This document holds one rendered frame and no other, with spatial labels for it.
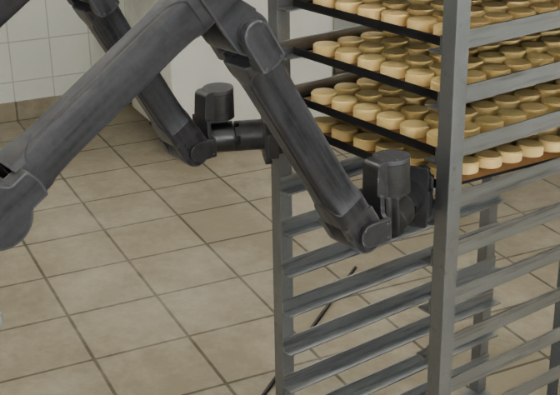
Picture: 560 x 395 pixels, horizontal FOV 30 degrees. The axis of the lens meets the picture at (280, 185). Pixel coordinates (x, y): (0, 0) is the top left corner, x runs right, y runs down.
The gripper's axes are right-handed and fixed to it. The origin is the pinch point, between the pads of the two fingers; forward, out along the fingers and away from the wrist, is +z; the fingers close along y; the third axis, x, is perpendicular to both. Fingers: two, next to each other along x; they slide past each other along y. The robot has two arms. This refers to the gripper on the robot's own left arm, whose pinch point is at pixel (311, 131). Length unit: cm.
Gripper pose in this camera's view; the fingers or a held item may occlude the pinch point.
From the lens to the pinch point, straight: 197.3
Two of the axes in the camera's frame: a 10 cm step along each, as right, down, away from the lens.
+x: -1.2, -3.7, 9.2
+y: -0.3, -9.3, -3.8
